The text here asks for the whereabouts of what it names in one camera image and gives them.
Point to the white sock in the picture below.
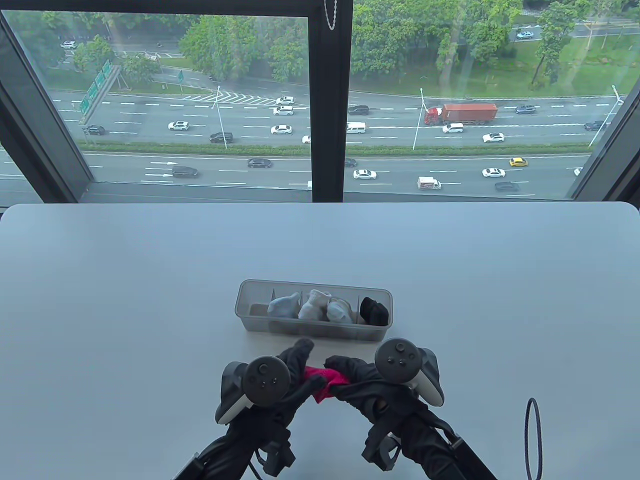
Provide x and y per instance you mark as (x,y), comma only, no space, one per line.
(312,305)

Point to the person's right forearm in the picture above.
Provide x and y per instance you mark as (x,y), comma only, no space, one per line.
(430,450)

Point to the black window frame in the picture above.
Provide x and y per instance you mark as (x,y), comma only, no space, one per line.
(327,100)

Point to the light blue sock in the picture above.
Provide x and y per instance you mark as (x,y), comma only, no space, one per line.
(285,306)

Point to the green road sign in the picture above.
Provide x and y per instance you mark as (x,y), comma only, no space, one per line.
(92,92)

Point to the person's left hand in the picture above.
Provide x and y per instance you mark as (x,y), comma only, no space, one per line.
(295,365)

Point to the grey sock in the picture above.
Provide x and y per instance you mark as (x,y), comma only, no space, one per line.
(340,311)

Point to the black sock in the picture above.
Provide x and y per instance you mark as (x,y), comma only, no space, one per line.
(375,311)

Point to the grey divided storage box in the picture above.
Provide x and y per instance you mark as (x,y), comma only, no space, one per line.
(310,332)

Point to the white street lamp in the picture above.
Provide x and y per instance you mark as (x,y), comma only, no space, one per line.
(417,125)
(602,120)
(221,120)

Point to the person's right hand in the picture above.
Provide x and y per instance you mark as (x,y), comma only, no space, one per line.
(385,400)

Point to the grey hand controller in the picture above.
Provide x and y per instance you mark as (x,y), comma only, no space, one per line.
(397,360)
(265,377)

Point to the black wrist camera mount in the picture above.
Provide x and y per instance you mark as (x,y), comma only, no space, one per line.
(382,452)
(277,457)

